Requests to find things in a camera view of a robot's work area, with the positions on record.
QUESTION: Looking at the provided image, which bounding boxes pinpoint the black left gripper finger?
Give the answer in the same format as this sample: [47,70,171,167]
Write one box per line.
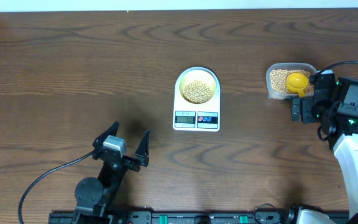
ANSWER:
[135,130,150,167]
[92,121,119,148]

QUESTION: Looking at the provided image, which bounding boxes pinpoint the yellow measuring scoop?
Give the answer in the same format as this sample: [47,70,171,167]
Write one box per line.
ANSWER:
[286,73,309,97]

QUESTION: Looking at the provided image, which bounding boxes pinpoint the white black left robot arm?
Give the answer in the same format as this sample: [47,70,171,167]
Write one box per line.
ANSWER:
[71,121,150,223]

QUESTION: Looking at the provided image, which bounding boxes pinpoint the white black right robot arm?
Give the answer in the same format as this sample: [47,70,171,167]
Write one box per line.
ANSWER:
[291,70,358,223]

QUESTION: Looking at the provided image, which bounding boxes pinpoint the white digital kitchen scale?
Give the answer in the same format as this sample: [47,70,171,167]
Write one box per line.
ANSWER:
[172,67,221,132]

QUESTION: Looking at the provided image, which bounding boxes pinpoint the soybeans in yellow bowl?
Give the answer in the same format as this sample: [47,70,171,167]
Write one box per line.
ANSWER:
[183,80,213,104]

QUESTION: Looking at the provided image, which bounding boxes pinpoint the yellow plastic bowl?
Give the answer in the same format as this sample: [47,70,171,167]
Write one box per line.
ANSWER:
[179,69,216,104]

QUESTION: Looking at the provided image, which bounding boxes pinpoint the pile of soybeans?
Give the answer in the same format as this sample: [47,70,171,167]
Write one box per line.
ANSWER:
[270,69,311,94]

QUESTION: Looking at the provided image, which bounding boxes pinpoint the clear plastic container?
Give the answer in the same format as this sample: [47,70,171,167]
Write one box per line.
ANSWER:
[266,63,316,100]

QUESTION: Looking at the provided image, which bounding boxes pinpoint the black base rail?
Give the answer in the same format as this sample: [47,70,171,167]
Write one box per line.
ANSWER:
[48,210,351,224]

